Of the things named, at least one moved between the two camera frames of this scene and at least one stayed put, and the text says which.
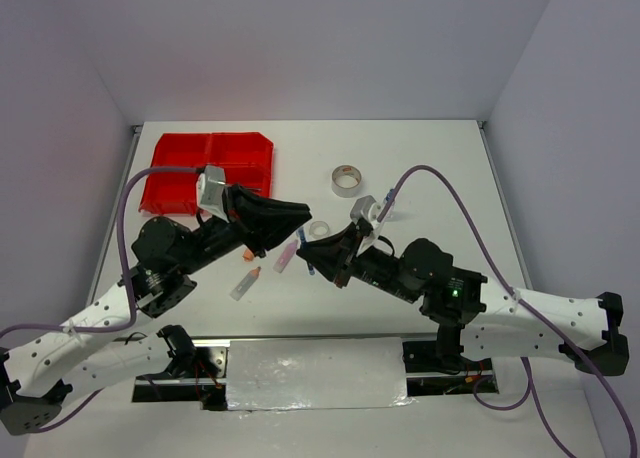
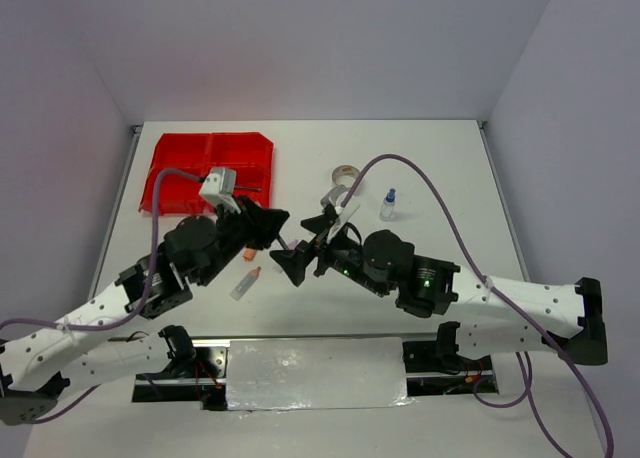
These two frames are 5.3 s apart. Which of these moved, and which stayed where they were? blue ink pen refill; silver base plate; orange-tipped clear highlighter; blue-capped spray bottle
Moved: blue ink pen refill
Stayed: silver base plate; blue-capped spray bottle; orange-tipped clear highlighter
